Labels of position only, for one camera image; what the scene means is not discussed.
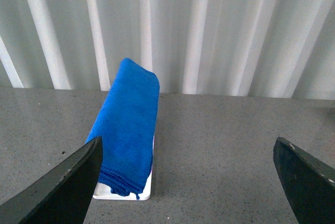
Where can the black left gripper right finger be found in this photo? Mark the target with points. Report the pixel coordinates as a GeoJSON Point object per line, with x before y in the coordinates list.
{"type": "Point", "coordinates": [308, 183]}

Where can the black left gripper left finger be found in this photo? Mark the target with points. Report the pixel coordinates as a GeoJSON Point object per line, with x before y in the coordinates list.
{"type": "Point", "coordinates": [63, 195]}

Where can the blue microfiber cloth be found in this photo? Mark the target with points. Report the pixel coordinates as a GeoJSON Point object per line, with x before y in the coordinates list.
{"type": "Point", "coordinates": [126, 123]}

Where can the white rectangular tray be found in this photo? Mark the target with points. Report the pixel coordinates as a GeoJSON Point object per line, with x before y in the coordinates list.
{"type": "Point", "coordinates": [146, 187]}

